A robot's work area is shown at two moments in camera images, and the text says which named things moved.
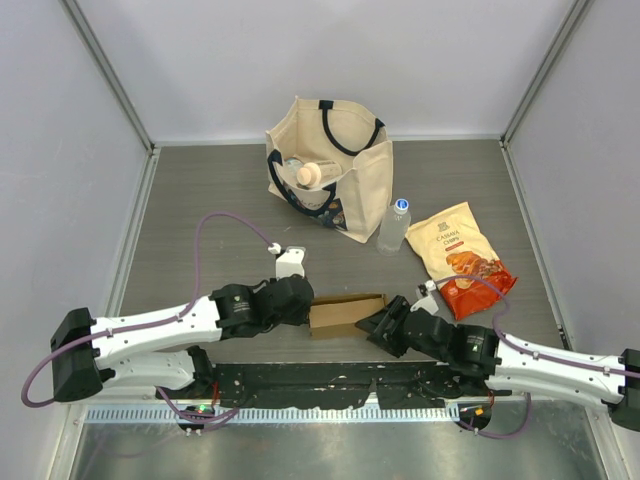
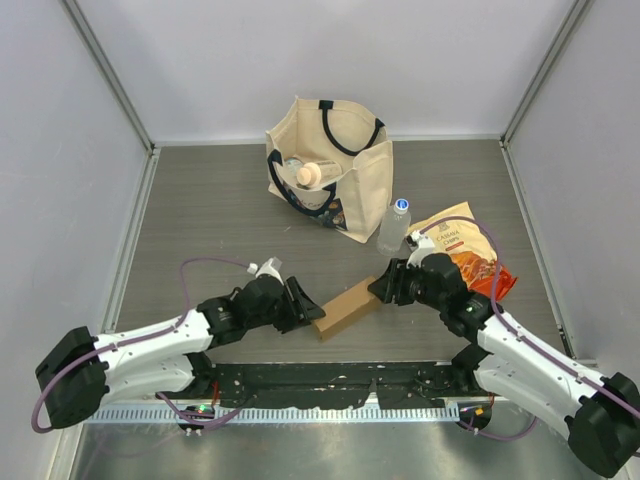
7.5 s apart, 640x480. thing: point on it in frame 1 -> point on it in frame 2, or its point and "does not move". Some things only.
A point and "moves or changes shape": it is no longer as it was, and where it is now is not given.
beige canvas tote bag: (360, 198) does not move
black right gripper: (376, 323) -> (391, 282)
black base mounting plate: (345, 385) does not move
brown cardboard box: (336, 316) moves or changes shape
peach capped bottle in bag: (316, 173) does not move
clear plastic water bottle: (395, 224) does not move
